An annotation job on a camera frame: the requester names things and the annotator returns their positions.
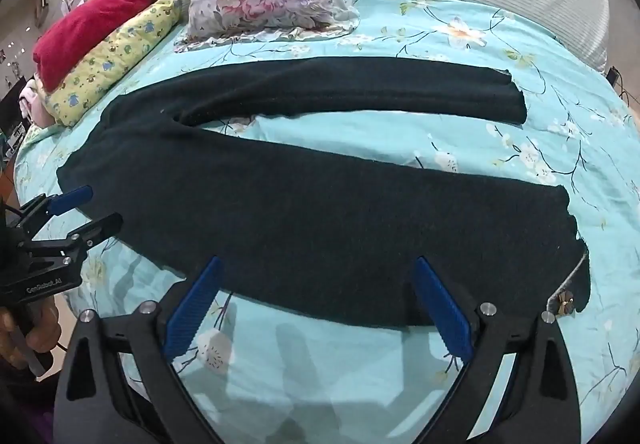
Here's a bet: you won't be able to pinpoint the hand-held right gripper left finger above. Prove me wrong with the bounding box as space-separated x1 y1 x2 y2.
52 256 226 444

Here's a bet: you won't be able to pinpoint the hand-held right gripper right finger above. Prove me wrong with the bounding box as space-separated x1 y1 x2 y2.
411 256 583 444

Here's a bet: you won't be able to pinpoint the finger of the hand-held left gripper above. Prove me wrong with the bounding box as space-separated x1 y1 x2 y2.
22 212 124 277
17 185 94 231

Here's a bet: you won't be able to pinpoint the black pants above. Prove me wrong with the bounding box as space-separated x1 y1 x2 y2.
56 56 592 331

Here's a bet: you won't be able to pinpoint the person's left hand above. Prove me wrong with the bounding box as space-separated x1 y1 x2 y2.
0 299 60 372

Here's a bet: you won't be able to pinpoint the pink cloth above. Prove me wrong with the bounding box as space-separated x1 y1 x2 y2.
19 78 51 127

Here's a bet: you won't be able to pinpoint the yellow printed pillow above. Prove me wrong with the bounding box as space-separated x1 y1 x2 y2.
45 0 182 127

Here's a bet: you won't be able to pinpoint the red pillow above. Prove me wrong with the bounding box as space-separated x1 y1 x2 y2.
32 0 155 92

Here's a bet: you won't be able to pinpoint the teal floral bedsheet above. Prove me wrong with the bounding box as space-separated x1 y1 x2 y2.
14 0 640 444

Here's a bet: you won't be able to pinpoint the black cable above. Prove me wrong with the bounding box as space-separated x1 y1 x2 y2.
606 66 632 100

